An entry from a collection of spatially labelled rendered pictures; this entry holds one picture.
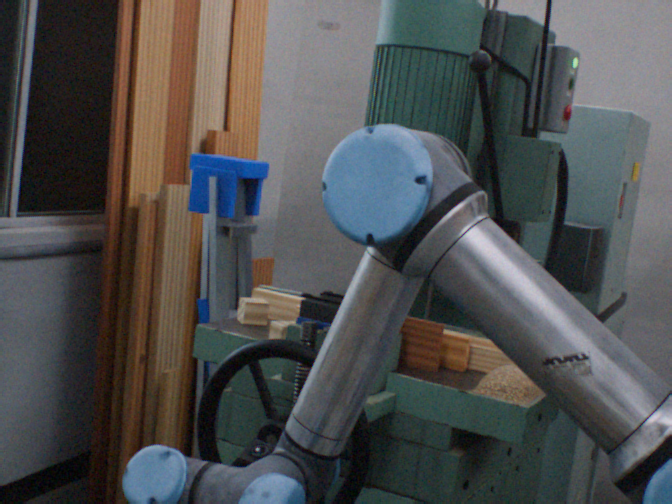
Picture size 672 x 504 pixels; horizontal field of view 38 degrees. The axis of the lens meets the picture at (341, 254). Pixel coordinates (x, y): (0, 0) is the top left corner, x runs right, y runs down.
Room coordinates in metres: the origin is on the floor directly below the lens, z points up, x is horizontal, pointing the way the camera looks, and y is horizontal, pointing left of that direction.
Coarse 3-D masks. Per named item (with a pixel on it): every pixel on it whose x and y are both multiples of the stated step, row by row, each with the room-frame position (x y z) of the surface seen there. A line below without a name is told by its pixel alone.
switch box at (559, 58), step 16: (560, 48) 1.89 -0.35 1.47; (560, 64) 1.89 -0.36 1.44; (544, 80) 1.90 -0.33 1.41; (560, 80) 1.88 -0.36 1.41; (544, 96) 1.90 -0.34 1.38; (560, 96) 1.89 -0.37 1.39; (544, 112) 1.89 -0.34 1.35; (560, 112) 1.89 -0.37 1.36; (544, 128) 1.89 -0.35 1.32; (560, 128) 1.91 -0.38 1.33
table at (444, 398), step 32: (224, 320) 1.75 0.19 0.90; (224, 352) 1.66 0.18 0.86; (288, 384) 1.50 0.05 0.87; (416, 384) 1.51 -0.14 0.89; (448, 384) 1.50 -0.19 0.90; (416, 416) 1.50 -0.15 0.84; (448, 416) 1.48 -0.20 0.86; (480, 416) 1.46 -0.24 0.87; (512, 416) 1.44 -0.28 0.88; (544, 416) 1.53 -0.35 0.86
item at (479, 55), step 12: (468, 60) 1.54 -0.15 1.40; (480, 60) 1.53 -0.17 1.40; (480, 72) 1.54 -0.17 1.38; (480, 84) 1.56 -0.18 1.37; (480, 96) 1.58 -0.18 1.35; (492, 132) 1.63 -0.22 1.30; (492, 144) 1.64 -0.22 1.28; (492, 156) 1.65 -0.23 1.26; (492, 168) 1.67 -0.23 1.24; (492, 180) 1.69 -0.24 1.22; (504, 228) 1.75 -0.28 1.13; (516, 228) 1.76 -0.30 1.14; (516, 240) 1.77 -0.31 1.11
